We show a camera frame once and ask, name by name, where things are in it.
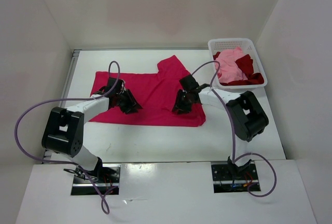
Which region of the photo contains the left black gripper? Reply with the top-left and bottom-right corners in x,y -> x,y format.
116,89 -> 142,115

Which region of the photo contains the magenta t shirt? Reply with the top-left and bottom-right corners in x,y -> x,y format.
91,55 -> 206,127

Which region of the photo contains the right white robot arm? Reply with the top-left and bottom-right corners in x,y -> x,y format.
172,83 -> 269,179

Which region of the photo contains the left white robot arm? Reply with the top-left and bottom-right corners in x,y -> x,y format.
41,87 -> 142,183

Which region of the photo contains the light pink t shirt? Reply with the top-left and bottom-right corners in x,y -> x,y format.
213,47 -> 247,84

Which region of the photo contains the white plastic basket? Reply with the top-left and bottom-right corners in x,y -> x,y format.
208,38 -> 267,90

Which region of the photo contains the dark red t shirt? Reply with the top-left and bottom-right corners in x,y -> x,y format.
220,54 -> 265,86

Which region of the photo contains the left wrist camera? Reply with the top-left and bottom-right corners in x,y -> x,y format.
106,77 -> 125,93

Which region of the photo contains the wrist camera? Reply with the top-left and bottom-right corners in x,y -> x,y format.
179,75 -> 199,92
106,77 -> 125,93

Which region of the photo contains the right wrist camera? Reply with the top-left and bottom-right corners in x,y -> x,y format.
179,75 -> 199,92

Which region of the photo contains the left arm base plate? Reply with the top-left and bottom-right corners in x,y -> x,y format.
64,164 -> 121,196

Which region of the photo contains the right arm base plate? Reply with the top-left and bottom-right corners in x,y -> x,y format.
211,162 -> 261,193

